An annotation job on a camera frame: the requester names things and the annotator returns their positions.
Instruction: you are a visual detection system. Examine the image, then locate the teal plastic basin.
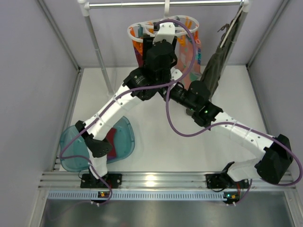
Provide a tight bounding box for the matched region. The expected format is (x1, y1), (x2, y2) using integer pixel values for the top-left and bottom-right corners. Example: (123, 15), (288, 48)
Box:
(60, 117), (135, 172)

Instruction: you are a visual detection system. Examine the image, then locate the grey slotted cable duct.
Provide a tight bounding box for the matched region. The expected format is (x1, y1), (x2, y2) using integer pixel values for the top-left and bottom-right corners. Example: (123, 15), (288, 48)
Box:
(47, 191), (238, 201)

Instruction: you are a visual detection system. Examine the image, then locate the maroon purple orange hanging sock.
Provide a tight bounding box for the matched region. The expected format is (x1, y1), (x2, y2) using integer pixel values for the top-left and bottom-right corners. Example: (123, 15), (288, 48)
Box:
(133, 41), (143, 67)

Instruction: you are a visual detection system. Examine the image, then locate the olive green hanging garment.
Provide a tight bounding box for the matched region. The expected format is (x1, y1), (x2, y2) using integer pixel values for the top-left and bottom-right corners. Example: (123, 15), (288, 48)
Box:
(200, 11), (244, 98)

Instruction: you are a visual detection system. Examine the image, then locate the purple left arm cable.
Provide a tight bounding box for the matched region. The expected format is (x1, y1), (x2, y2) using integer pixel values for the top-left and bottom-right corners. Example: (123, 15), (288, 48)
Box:
(59, 18), (196, 166)

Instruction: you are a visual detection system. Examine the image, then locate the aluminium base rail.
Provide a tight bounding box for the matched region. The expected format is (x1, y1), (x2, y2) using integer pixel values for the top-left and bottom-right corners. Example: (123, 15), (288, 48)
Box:
(39, 156), (296, 192)

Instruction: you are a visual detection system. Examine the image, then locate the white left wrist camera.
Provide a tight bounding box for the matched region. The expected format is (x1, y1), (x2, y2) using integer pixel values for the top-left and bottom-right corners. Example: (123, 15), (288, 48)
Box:
(153, 22), (175, 44)

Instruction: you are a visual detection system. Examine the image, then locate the white clip hanger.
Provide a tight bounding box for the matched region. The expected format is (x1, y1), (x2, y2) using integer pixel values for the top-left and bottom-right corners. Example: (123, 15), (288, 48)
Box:
(127, 0), (199, 44)

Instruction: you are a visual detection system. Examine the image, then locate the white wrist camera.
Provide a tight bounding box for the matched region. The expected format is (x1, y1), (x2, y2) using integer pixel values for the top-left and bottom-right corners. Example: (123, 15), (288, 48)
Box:
(153, 22), (175, 44)
(170, 68), (183, 81)

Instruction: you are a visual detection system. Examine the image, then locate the pink patterned sock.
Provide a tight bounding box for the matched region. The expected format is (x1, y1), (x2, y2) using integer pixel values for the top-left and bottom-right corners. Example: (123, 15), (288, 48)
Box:
(176, 38), (202, 89)

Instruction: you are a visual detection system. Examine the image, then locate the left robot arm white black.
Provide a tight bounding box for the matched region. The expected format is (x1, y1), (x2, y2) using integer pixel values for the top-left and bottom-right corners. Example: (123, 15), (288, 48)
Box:
(75, 37), (178, 179)

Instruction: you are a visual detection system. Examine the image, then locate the white garment hanger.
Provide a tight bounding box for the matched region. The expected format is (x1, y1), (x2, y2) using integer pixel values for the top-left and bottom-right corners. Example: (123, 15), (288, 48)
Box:
(219, 5), (244, 48)

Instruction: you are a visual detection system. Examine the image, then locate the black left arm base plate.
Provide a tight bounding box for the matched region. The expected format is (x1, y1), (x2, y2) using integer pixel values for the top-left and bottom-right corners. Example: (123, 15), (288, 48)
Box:
(80, 174), (123, 189)

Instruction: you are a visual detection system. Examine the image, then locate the silver clothes rack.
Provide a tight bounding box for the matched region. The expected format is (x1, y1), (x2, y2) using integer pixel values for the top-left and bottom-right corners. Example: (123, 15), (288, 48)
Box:
(78, 0), (252, 95)

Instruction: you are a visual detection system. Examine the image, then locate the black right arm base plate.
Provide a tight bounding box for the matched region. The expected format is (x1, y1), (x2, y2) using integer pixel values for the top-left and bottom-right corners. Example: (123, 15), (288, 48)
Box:
(205, 173), (249, 189)

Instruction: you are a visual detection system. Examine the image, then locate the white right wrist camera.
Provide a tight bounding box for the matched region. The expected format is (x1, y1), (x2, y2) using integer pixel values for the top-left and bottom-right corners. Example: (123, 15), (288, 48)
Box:
(170, 68), (183, 81)

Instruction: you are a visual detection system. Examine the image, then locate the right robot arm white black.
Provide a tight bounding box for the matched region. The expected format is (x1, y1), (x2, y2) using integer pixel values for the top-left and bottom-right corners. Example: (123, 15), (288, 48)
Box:
(159, 81), (294, 184)

